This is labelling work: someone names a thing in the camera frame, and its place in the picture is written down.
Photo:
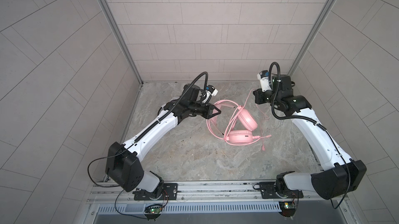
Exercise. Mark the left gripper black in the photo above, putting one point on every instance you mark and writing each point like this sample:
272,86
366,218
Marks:
207,113

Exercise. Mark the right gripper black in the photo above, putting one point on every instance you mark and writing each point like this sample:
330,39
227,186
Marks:
257,95

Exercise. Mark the pink headphones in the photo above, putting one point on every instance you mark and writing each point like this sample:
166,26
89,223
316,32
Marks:
239,131

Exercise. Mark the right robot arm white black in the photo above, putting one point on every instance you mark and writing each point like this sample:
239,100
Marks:
340,173

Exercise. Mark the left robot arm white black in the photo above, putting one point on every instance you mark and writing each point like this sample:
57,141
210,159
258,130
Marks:
124,160

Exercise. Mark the left circuit board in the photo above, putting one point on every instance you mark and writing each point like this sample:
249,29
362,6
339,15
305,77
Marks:
153,209

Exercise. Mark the circuit board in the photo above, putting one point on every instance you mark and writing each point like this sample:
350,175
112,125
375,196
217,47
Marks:
153,209
288,209

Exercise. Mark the right circuit board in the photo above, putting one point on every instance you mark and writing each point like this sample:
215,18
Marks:
288,209

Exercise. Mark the ventilation grille strip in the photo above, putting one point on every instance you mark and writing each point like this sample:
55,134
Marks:
190,208

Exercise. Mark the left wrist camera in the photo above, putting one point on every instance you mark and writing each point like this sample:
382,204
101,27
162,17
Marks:
196,94

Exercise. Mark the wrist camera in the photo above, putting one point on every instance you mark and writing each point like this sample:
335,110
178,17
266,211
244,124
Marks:
196,94
264,78

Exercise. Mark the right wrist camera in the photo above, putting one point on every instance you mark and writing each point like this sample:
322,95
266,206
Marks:
264,78

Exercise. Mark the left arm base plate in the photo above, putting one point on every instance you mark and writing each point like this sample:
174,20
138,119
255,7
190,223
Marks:
168,192

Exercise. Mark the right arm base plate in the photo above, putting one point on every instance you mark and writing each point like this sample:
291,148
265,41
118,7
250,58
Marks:
268,190

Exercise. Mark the aluminium mounting rail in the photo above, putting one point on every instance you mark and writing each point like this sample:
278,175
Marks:
188,191

